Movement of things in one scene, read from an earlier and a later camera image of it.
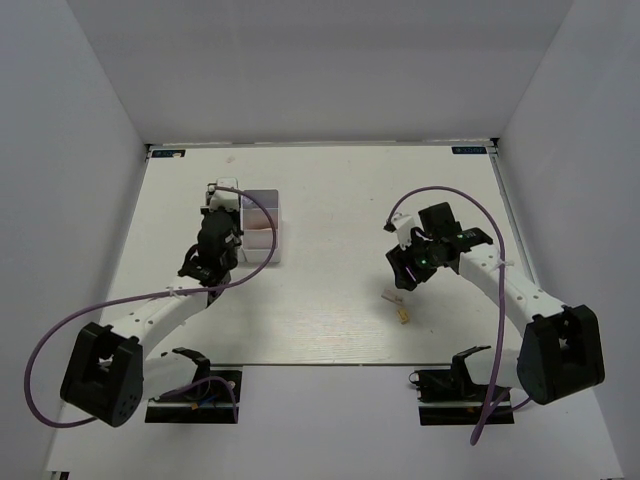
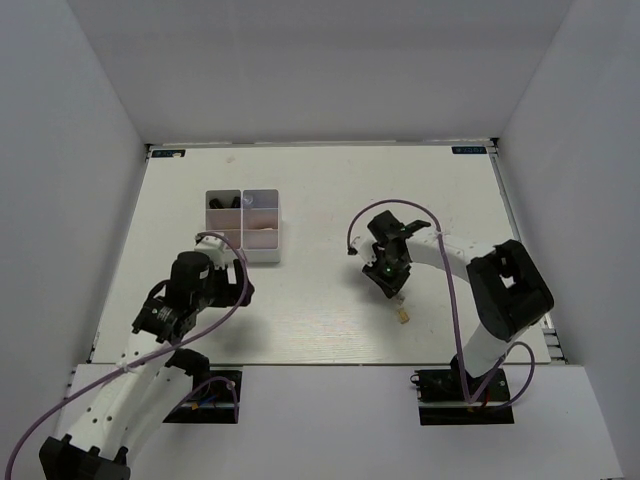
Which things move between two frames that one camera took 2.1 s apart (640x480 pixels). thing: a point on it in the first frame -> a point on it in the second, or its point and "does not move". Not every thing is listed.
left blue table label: [172, 153] does not move
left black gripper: [236, 218] -> [230, 291]
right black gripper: [400, 260] -> [390, 286]
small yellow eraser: [403, 315] does not move
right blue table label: [469, 150] does not move
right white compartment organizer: [257, 228] does not move
